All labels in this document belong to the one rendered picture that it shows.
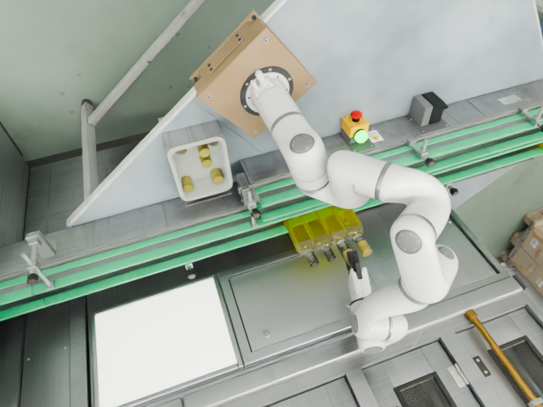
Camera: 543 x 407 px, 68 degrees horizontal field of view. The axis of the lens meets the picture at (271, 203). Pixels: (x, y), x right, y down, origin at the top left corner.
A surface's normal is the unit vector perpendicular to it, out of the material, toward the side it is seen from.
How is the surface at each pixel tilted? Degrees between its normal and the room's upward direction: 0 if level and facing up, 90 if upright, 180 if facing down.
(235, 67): 5
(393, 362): 90
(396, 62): 0
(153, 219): 90
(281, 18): 0
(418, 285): 54
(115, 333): 90
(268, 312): 90
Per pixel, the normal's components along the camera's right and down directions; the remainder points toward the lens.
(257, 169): -0.05, -0.66
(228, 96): 0.36, 0.73
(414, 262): -0.57, 0.43
